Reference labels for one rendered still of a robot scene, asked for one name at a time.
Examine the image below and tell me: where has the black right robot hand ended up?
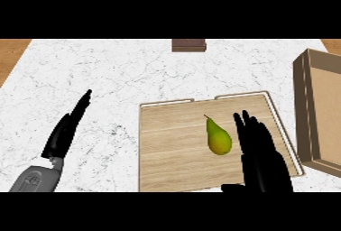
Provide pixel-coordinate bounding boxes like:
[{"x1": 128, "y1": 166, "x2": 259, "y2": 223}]
[{"x1": 220, "y1": 109, "x2": 295, "y2": 193}]

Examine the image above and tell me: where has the pale wooden tray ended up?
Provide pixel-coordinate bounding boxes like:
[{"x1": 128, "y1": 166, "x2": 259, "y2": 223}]
[{"x1": 137, "y1": 90, "x2": 307, "y2": 193}]

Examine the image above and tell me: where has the dark brown block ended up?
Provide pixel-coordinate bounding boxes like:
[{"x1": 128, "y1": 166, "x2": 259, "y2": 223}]
[{"x1": 169, "y1": 39, "x2": 208, "y2": 53}]

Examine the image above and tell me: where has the green yellow pear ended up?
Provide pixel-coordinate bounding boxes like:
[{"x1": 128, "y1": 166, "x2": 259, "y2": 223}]
[{"x1": 202, "y1": 114, "x2": 233, "y2": 156}]

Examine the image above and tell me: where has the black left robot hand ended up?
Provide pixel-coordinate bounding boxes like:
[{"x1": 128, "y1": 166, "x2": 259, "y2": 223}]
[{"x1": 40, "y1": 88, "x2": 93, "y2": 160}]

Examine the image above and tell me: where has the brown cardboard box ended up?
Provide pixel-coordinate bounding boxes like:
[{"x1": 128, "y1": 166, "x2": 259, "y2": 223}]
[{"x1": 292, "y1": 48, "x2": 341, "y2": 179}]

